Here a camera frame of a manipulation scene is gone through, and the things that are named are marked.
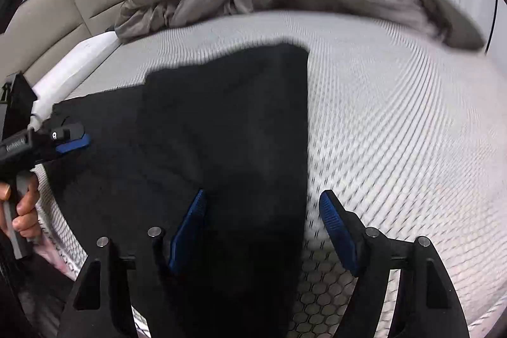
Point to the beige padded headboard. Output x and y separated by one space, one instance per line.
67 17

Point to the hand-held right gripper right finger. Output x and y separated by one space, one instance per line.
336 223

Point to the black pants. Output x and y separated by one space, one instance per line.
222 132

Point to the bed with honeycomb sheet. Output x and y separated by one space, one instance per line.
396 116

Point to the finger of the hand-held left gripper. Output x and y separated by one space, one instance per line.
75 143

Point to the pink cloth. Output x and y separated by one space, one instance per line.
55 255

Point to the person's left hand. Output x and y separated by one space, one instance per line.
27 211

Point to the white pillow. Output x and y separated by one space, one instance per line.
75 72

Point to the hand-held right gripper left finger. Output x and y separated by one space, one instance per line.
190 227

